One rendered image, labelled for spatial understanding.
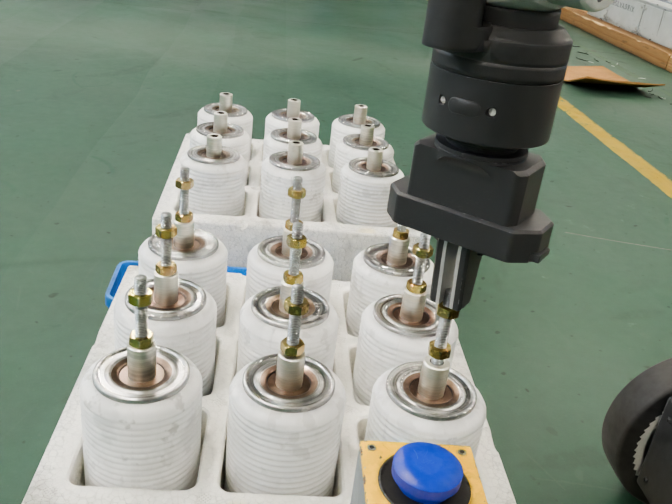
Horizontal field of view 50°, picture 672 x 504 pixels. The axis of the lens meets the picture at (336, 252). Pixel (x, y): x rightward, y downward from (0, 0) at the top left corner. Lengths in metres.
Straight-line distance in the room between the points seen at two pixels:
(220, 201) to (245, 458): 0.53
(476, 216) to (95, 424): 0.33
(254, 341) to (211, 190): 0.41
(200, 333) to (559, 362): 0.66
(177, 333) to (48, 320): 0.51
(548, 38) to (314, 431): 0.33
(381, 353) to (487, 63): 0.32
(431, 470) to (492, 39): 0.25
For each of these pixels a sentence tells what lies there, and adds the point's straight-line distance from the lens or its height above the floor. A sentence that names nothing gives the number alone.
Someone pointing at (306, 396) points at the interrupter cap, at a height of 0.25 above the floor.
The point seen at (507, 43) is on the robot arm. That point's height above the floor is 0.54.
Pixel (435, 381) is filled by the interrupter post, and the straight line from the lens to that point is 0.60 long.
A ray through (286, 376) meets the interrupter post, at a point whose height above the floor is 0.26.
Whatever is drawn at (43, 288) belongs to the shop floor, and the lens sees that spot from 1.25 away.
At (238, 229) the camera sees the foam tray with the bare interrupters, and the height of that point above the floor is 0.17.
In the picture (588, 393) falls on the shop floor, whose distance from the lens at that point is 1.14.
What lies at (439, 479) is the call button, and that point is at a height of 0.33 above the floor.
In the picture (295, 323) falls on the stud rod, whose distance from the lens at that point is 0.57.
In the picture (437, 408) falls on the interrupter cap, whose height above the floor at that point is 0.25.
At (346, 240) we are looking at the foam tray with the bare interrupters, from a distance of 1.05.
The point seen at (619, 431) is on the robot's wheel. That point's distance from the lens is 0.89.
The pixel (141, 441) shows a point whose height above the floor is 0.22.
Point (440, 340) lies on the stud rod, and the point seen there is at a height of 0.30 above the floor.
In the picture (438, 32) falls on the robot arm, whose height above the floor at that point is 0.54.
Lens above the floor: 0.61
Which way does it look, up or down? 26 degrees down
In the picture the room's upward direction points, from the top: 7 degrees clockwise
